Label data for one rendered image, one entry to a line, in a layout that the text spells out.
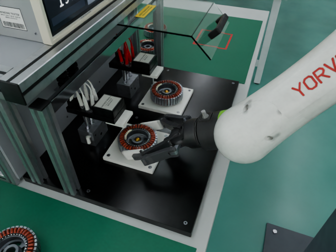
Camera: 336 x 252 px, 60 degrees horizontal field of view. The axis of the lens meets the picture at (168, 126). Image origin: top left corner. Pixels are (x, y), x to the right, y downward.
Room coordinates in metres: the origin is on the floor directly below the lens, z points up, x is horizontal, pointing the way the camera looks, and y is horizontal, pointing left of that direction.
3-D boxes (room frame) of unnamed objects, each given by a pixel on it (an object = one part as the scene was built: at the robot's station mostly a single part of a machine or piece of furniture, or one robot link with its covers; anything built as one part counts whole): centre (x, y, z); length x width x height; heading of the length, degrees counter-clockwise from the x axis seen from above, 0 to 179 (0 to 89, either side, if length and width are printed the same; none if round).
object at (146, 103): (0.80, 0.00, 0.78); 0.15 x 0.15 x 0.01; 70
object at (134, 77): (0.85, 0.14, 0.80); 0.08 x 0.05 x 0.06; 160
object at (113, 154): (0.58, 0.09, 0.78); 0.15 x 0.15 x 0.01; 70
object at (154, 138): (0.58, 0.09, 0.80); 0.11 x 0.11 x 0.04
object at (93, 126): (0.62, 0.22, 0.80); 0.08 x 0.05 x 0.06; 160
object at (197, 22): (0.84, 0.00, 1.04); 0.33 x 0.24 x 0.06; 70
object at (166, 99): (0.80, 0.00, 0.80); 0.11 x 0.11 x 0.04
